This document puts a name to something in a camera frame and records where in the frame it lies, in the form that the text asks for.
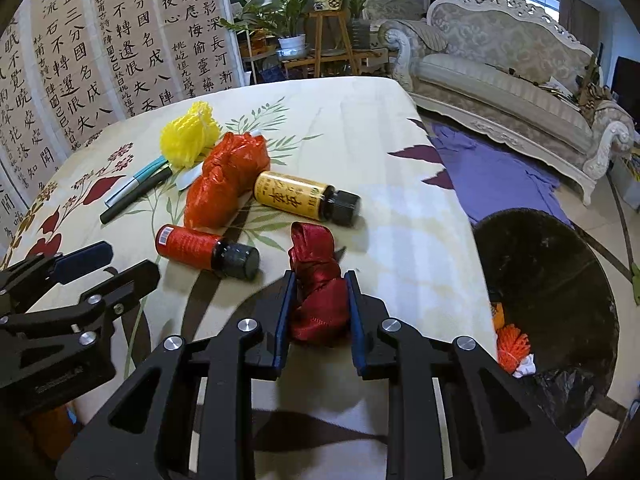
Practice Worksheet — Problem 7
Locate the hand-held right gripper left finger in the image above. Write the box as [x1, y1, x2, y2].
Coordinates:
[55, 270, 298, 480]

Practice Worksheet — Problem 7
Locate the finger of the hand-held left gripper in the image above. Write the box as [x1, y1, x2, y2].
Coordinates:
[0, 259, 162, 356]
[0, 241, 115, 311]

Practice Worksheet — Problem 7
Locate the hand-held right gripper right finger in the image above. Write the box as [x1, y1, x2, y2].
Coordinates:
[344, 270, 588, 480]

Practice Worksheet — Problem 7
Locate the dark red satin ribbon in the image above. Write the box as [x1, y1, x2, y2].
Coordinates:
[287, 221, 352, 346]

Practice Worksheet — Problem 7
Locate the red label bottle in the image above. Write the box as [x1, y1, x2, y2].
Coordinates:
[155, 224, 261, 281]

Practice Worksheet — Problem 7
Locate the black marker pen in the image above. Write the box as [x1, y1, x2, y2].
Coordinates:
[99, 166, 174, 225]

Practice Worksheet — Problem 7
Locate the teal pen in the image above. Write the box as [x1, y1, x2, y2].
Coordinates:
[104, 156, 169, 207]

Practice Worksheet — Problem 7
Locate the yellow label bottle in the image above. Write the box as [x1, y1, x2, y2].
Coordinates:
[254, 170, 362, 227]

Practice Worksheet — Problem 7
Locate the red orange plastic bag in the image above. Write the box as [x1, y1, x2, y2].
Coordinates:
[183, 131, 272, 229]

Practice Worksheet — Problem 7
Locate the yellow foam fruit net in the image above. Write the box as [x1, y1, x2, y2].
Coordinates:
[160, 101, 222, 170]

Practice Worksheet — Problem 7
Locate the orange foam fruit net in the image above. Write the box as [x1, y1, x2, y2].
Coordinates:
[494, 324, 532, 375]

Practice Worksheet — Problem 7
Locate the black wicker trash bin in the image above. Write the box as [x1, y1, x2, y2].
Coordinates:
[472, 208, 621, 436]

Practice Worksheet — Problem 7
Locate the white plastic piece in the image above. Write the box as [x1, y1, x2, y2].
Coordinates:
[176, 166, 202, 192]

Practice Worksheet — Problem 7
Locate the purple cloth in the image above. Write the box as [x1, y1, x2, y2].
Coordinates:
[427, 122, 589, 454]

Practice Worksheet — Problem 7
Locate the black plastic bin bag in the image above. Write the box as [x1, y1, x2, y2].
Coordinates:
[525, 367, 609, 434]

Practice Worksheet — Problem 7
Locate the white metal shelf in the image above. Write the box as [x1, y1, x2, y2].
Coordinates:
[242, 30, 282, 87]

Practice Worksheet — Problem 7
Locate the wooden plant stand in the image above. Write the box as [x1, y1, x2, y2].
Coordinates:
[281, 10, 389, 79]

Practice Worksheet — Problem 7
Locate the plant in white pot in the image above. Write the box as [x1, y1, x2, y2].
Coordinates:
[219, 0, 309, 54]

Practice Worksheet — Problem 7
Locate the ornate white sofa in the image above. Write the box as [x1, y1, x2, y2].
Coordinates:
[377, 0, 639, 206]

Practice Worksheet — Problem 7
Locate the striped throw blanket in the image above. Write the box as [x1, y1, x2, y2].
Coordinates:
[410, 20, 452, 52]

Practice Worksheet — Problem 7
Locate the pile of papers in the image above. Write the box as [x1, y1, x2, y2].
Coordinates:
[542, 77, 577, 99]

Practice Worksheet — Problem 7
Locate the grey storage box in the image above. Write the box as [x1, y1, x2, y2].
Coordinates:
[607, 144, 640, 197]

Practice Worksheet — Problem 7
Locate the brown patterned cloth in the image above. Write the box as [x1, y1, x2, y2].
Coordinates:
[579, 81, 619, 122]

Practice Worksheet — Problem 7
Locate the beige curtain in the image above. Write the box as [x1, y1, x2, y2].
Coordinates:
[557, 0, 601, 52]

